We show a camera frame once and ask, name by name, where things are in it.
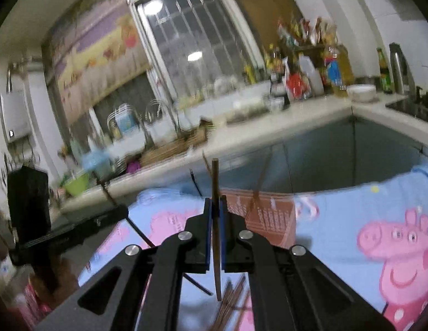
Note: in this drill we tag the kitchen counter with dark cabinets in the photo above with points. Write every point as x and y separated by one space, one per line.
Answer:
338 151

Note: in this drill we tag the steel kitchen faucet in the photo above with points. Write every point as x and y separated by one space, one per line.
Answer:
173 120

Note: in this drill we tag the green plastic bowl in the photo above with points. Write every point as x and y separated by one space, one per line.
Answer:
76 186

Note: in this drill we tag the thin black rod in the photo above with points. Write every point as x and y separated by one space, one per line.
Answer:
196 184

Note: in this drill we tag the brown wooden chopstick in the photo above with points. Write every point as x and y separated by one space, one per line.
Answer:
260 179
207 165
215 186

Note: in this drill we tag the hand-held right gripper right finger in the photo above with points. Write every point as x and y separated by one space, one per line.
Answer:
224 238

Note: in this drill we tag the wooden cutting board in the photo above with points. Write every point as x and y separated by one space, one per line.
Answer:
169 150

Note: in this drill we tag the black gas stove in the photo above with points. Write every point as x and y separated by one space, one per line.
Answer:
417 110

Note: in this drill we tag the blue pig print blanket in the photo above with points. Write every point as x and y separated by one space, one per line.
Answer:
338 213

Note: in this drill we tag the row of sauce bottles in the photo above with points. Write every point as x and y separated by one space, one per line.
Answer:
269 63

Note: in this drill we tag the bundle of brown chopsticks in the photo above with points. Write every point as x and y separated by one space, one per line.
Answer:
229 301

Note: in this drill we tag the light blue plastic container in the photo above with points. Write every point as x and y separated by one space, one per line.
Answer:
96 162

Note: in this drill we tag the blue label oil bottle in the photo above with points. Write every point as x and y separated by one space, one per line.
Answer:
334 76

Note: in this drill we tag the black chopstick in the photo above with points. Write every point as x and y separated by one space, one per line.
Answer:
141 232

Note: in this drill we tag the green glass bottle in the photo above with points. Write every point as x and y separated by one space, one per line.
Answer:
385 76

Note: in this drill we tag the white plastic jug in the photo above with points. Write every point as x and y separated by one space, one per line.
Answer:
312 76

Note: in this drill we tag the white water heater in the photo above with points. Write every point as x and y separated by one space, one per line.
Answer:
13 117

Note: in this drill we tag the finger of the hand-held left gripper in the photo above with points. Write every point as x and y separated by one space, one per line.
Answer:
105 219

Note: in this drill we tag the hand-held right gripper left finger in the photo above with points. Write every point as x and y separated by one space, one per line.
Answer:
209 238

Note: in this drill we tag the group of condiment bottles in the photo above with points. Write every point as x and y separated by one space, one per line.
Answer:
303 32

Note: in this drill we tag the barred kitchen window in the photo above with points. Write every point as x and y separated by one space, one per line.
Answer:
193 41

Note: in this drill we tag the covered food dish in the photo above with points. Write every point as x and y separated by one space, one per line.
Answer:
245 110

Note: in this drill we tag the printed window poster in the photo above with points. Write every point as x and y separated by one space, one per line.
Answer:
93 48

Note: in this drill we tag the pink plastic basket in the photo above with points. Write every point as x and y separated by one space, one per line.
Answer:
269 220

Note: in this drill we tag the red packet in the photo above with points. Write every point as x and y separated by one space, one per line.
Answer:
297 86

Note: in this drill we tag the steel kettle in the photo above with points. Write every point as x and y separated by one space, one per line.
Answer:
400 69

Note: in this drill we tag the purple cloth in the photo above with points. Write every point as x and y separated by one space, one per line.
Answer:
133 167

